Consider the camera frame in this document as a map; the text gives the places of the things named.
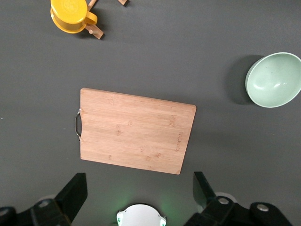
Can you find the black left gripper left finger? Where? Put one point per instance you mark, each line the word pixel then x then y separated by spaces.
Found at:
pixel 70 193

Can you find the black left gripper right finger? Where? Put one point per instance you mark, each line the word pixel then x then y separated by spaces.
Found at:
pixel 204 193

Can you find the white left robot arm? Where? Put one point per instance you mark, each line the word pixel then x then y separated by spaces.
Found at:
pixel 141 215

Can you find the wooden cutting board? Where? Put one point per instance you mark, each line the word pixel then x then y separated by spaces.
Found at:
pixel 136 131

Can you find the light green bowl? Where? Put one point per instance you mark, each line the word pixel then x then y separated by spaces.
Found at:
pixel 272 80

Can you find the wooden mug rack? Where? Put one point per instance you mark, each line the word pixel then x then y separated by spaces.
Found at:
pixel 97 33

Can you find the yellow mug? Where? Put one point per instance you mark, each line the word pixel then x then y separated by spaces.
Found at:
pixel 68 14

